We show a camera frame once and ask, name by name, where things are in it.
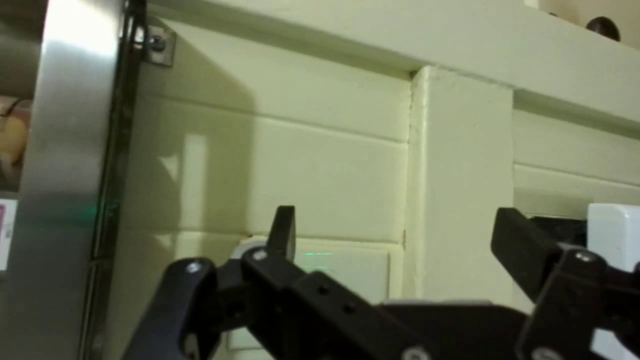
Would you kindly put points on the dark door knob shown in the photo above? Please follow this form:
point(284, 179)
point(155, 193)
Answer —
point(602, 28)

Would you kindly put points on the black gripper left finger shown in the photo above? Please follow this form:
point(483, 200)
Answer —
point(313, 300)

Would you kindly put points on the cream panel door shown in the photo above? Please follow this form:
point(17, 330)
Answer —
point(566, 13)

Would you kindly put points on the steel spice shelf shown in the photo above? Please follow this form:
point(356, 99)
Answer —
point(67, 166)

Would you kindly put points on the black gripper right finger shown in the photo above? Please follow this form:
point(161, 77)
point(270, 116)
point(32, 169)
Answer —
point(572, 292)

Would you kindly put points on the white gas stove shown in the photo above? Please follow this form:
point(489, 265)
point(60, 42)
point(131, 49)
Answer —
point(613, 233)

